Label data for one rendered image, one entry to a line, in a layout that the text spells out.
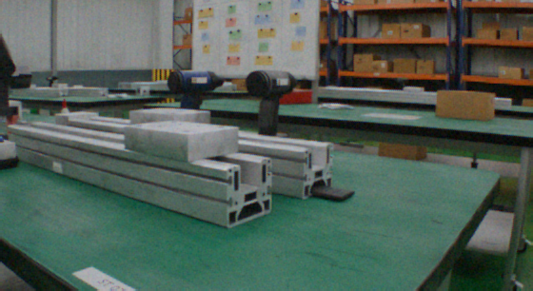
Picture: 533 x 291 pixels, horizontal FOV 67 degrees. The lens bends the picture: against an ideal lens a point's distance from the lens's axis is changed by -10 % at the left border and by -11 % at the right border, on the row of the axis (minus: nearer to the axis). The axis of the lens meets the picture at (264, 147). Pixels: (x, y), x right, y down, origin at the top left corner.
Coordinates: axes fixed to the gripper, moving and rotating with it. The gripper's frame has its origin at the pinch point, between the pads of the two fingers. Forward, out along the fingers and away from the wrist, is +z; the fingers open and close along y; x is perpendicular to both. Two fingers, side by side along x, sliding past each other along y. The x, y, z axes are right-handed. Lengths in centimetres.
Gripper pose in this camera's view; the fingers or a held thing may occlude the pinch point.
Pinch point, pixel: (2, 136)
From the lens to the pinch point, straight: 148.2
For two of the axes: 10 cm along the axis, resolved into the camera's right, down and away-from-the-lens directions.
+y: 6.1, -1.2, 7.8
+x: -7.9, -1.1, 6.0
